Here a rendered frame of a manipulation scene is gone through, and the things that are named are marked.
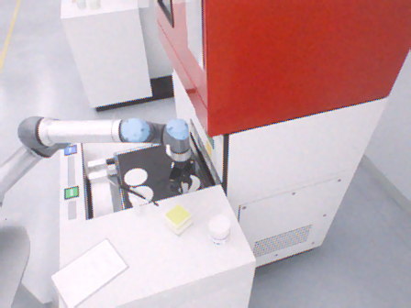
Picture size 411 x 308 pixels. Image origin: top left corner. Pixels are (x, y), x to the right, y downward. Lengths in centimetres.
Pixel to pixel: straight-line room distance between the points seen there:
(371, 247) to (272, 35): 180
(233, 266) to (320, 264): 125
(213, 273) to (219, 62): 65
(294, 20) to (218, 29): 23
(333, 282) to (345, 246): 29
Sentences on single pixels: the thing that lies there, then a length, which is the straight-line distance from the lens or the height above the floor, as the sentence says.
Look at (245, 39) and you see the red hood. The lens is 93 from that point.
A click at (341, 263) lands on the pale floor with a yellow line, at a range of 232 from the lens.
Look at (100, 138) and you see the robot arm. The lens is 105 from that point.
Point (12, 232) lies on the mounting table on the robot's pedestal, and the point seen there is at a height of 82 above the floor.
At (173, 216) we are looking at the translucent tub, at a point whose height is 103.
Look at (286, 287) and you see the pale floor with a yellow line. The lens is 215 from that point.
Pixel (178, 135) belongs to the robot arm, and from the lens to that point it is 107.
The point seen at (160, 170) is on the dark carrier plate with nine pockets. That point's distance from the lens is 144.
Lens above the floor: 194
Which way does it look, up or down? 44 degrees down
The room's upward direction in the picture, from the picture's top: 2 degrees counter-clockwise
